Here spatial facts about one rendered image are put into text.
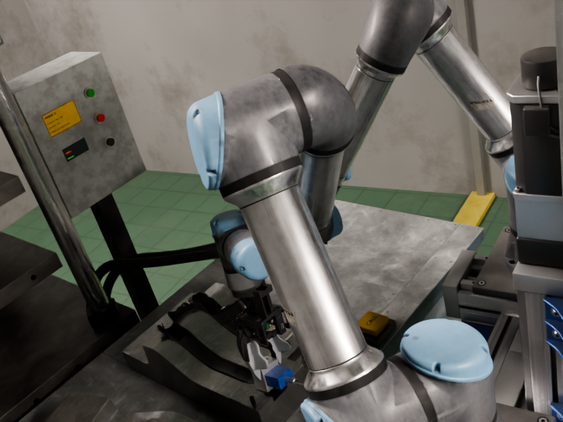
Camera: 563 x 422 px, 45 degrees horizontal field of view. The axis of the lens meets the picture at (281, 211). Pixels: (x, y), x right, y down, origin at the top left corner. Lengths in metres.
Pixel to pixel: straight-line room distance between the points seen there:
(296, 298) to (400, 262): 1.05
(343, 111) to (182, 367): 0.88
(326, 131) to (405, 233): 1.15
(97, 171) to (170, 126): 2.56
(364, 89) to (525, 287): 0.44
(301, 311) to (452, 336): 0.22
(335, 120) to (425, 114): 2.68
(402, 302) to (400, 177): 2.11
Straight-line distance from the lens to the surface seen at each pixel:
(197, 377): 1.60
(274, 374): 1.45
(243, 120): 0.85
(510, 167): 1.33
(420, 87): 3.52
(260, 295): 1.33
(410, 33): 1.20
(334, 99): 0.90
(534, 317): 1.13
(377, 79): 1.22
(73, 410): 1.64
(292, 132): 0.87
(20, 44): 5.10
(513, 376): 1.35
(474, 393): 0.96
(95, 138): 2.09
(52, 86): 2.01
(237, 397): 1.51
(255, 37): 3.89
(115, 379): 1.84
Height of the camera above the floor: 1.91
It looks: 29 degrees down
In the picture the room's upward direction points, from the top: 16 degrees counter-clockwise
